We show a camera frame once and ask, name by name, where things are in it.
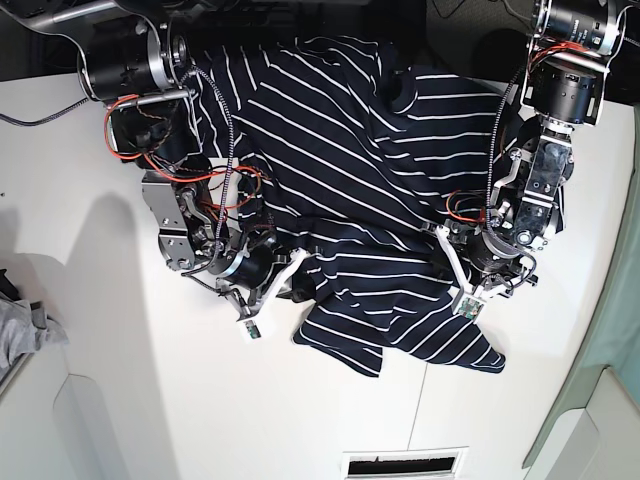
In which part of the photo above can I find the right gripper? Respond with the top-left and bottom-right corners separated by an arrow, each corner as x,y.
214,242 -> 316,305

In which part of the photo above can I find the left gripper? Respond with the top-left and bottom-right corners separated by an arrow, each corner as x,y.
424,224 -> 538,298

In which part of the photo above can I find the navy white striped t-shirt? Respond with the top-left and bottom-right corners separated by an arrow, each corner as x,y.
193,37 -> 510,377

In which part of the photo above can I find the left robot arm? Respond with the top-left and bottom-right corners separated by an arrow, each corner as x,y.
430,1 -> 639,313

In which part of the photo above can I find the white slotted vent tray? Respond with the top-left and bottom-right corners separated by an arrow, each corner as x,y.
341,447 -> 469,480

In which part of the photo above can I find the grey cloth pile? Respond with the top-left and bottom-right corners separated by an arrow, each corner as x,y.
1,298 -> 68,374

